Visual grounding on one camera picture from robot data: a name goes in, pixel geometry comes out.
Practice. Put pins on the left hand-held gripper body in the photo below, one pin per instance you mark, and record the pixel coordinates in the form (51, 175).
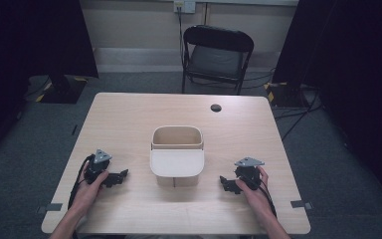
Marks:
(98, 162)

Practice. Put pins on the white wall socket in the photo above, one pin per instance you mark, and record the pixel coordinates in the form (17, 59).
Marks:
(184, 5)

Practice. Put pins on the black curtain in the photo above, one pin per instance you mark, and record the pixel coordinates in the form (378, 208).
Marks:
(351, 66)
(30, 36)

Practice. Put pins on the grey tape strip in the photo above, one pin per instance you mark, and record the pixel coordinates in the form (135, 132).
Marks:
(301, 204)
(50, 208)

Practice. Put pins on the beige box with lid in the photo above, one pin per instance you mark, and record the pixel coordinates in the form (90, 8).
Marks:
(177, 162)

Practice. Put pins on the person's left hand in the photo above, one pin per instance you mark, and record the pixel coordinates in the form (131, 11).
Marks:
(88, 194)

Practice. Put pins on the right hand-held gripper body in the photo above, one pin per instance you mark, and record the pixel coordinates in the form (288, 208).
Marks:
(248, 170)

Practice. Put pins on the black folding chair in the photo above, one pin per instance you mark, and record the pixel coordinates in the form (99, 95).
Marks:
(216, 56)

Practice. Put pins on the person's right hand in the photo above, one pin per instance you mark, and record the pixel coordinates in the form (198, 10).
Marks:
(254, 197)

